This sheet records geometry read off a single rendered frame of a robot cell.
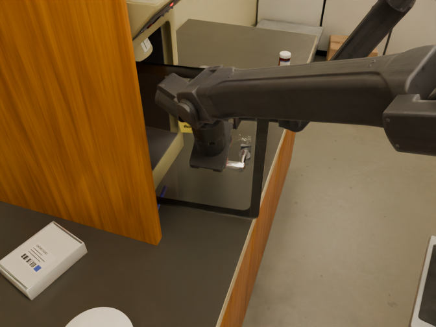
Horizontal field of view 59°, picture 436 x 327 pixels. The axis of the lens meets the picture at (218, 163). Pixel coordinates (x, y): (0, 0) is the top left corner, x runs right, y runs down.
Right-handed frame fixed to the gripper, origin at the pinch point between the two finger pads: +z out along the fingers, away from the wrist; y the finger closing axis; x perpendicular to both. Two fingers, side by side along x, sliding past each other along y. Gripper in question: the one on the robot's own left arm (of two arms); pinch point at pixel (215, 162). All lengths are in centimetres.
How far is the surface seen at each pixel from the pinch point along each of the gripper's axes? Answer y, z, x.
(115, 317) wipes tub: 33.3, -2.9, -10.4
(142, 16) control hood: -14.6, -24.4, -14.1
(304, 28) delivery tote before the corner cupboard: -235, 205, 18
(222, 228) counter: 7.4, 25.2, 1.7
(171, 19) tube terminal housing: -37.1, -0.4, -19.2
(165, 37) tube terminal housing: -36.0, 5.5, -21.7
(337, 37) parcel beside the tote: -229, 206, 48
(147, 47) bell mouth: -26.1, -1.9, -22.1
